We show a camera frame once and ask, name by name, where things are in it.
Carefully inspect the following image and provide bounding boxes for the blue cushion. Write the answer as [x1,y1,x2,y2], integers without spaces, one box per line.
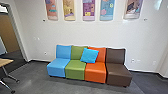
[80,47,100,64]

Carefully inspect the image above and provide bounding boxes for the brown wooden door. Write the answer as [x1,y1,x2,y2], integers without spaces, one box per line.
[0,13,21,54]

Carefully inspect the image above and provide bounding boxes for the orange framed wall poster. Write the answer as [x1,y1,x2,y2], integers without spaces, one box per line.
[44,0,59,22]

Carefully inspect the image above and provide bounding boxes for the light blue wall poster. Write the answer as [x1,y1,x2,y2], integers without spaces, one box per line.
[99,0,116,22]

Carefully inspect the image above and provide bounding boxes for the white wall outlet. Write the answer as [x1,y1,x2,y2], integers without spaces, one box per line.
[130,58,136,64]
[43,50,49,56]

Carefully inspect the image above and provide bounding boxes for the long wooden table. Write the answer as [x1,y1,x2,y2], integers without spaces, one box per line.
[0,58,15,68]

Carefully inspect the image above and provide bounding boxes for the blue sofa seat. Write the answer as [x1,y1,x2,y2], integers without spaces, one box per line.
[46,44,73,78]

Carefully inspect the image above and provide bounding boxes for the orange sofa seat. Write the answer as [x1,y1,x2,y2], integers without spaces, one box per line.
[84,46,108,84]

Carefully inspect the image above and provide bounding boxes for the yellow framed wall poster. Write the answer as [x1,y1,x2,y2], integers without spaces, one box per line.
[62,0,77,22]

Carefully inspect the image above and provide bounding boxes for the pink framed wall poster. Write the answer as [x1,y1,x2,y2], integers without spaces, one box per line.
[123,0,144,20]

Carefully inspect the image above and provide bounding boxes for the white wall switch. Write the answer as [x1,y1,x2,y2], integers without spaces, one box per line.
[32,36,41,42]

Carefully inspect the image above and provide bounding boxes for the brown sofa seat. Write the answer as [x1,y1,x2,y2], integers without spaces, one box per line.
[105,47,133,88]

